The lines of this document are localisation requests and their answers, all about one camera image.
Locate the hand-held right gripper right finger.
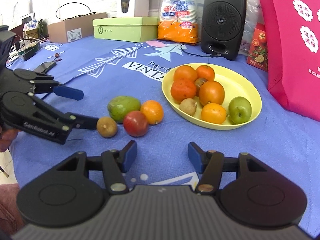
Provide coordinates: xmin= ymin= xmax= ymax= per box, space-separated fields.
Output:
xmin=188 ymin=142 xmax=272 ymax=194

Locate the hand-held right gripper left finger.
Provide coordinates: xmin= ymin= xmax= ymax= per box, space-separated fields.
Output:
xmin=52 ymin=140 xmax=138 ymax=195

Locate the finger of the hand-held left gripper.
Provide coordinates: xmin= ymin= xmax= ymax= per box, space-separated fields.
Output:
xmin=25 ymin=70 xmax=84 ymax=101
xmin=32 ymin=96 xmax=98 ymax=131

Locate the red apple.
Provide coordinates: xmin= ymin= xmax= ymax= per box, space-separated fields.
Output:
xmin=122 ymin=110 xmax=149 ymax=137

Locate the green mango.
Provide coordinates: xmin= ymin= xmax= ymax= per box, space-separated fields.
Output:
xmin=107 ymin=96 xmax=142 ymax=124

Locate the green apple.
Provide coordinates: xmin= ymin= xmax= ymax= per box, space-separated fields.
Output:
xmin=228 ymin=96 xmax=252 ymax=125

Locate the large dark orange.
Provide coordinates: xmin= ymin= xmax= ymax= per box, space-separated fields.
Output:
xmin=199 ymin=81 xmax=225 ymax=106

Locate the bumpy mandarin orange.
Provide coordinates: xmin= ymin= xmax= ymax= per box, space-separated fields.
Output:
xmin=170 ymin=78 xmax=197 ymax=103

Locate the small red-green fruit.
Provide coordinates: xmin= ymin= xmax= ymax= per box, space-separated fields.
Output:
xmin=194 ymin=77 xmax=208 ymax=90

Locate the orange with long stem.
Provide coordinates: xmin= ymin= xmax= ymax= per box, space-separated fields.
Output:
xmin=196 ymin=55 xmax=215 ymax=81

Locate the yellow plate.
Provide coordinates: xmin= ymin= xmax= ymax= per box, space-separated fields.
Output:
xmin=161 ymin=63 xmax=262 ymax=130

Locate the person's left hand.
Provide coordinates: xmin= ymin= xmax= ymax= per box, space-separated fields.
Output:
xmin=0 ymin=128 xmax=18 ymax=152

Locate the blue printed tablecloth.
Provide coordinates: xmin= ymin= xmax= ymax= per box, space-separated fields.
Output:
xmin=5 ymin=35 xmax=320 ymax=233

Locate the black smartphone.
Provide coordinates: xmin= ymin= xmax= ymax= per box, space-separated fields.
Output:
xmin=34 ymin=61 xmax=57 ymax=73

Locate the brown cardboard box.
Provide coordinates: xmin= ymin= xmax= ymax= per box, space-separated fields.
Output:
xmin=47 ymin=19 xmax=108 ymax=43

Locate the light green shoe box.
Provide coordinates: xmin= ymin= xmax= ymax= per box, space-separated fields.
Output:
xmin=92 ymin=17 xmax=159 ymax=43

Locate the white appliance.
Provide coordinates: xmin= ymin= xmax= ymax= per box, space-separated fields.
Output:
xmin=20 ymin=12 xmax=37 ymax=27

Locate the person's pink clothing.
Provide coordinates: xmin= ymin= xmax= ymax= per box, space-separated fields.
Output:
xmin=0 ymin=183 xmax=25 ymax=233

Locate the white cup box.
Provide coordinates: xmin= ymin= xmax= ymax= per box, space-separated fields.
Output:
xmin=117 ymin=0 xmax=150 ymax=18

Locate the red tomato print box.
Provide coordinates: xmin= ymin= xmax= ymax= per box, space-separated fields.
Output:
xmin=246 ymin=22 xmax=268 ymax=72

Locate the pink tote bag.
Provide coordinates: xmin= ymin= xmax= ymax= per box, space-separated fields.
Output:
xmin=256 ymin=0 xmax=320 ymax=123

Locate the orange paper cup pack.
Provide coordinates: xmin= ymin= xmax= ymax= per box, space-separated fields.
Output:
xmin=157 ymin=0 xmax=200 ymax=44

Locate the black speaker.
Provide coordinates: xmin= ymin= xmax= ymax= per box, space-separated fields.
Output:
xmin=201 ymin=0 xmax=247 ymax=60

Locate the pile of cables and chargers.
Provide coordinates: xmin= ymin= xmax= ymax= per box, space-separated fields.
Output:
xmin=9 ymin=39 xmax=40 ymax=61

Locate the black cable loop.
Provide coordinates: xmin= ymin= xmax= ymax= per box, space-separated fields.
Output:
xmin=55 ymin=2 xmax=93 ymax=20

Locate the black speaker cable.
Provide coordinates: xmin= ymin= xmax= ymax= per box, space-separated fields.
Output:
xmin=180 ymin=44 xmax=222 ymax=58

